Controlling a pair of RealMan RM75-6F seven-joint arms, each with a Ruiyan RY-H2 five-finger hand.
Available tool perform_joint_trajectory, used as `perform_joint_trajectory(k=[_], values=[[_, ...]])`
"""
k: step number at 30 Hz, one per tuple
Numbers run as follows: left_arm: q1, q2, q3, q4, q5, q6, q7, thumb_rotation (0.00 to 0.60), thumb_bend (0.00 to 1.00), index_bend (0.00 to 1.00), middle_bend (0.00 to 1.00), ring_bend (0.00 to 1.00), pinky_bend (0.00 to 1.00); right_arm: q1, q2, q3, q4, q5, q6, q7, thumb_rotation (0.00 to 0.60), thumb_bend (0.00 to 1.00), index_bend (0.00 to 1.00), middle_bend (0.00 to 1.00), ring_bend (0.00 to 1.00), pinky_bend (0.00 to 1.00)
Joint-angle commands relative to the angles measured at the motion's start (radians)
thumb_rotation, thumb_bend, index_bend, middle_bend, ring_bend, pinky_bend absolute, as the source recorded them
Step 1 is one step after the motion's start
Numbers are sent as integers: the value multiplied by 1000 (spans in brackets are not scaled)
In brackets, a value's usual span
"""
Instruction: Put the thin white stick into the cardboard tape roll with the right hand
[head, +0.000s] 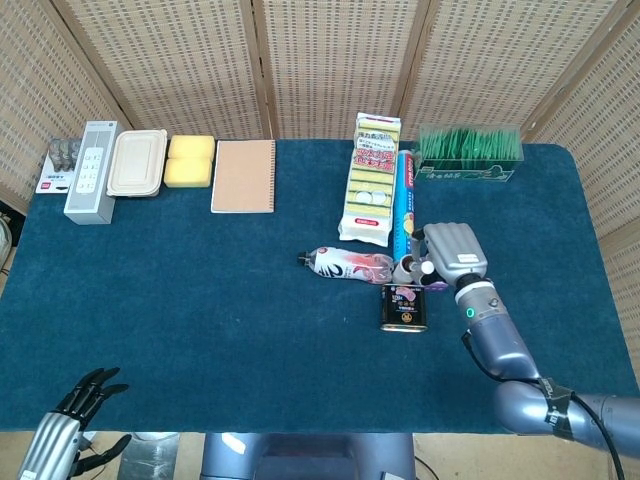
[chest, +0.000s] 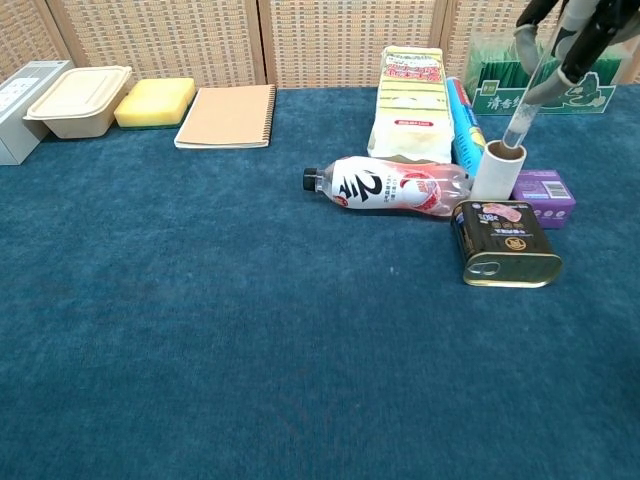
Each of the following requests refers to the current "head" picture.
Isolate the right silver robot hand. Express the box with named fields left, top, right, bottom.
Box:
left=408, top=222, right=489, bottom=289

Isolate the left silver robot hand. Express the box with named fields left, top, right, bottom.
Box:
left=17, top=367, right=134, bottom=480

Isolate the clear test tube white cap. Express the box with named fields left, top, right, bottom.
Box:
left=402, top=254, right=436, bottom=276

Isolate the white paper roll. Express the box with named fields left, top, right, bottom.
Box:
left=392, top=253, right=426, bottom=286

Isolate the blue cylindrical tube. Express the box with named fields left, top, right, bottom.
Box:
left=392, top=149, right=417, bottom=264

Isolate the white cloth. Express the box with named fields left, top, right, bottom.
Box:
left=0, top=212, right=14, bottom=274

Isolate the black gold meat can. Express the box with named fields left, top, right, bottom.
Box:
left=379, top=283, right=430, bottom=334

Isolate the grey metal stand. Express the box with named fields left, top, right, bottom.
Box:
left=118, top=432, right=181, bottom=480

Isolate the yellow snack package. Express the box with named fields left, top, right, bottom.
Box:
left=337, top=112, right=403, bottom=248

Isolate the clear green tea box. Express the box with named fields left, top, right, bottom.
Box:
left=417, top=123, right=525, bottom=182

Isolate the clear pink drink bottle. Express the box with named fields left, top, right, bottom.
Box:
left=298, top=245, right=396, bottom=286

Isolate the blue table cloth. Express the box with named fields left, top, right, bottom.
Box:
left=0, top=138, right=640, bottom=434

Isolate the kraft spiral notebook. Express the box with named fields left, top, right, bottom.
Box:
left=210, top=139, right=277, bottom=215

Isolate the blue-grey robot torso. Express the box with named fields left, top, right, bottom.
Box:
left=199, top=432, right=417, bottom=480

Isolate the grey power strip box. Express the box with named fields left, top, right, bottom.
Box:
left=63, top=120, right=120, bottom=226

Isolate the battery blister pack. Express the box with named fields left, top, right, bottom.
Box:
left=34, top=138, right=84, bottom=195

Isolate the yellow sponge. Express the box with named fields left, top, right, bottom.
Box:
left=163, top=157, right=214, bottom=189
left=168, top=135, right=216, bottom=162

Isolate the beige lidded food container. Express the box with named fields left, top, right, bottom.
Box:
left=105, top=128, right=169, bottom=198

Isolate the woven folding screen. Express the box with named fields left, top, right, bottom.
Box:
left=0, top=0, right=640, bottom=361

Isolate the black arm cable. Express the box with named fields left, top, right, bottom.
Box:
left=460, top=330, right=627, bottom=480

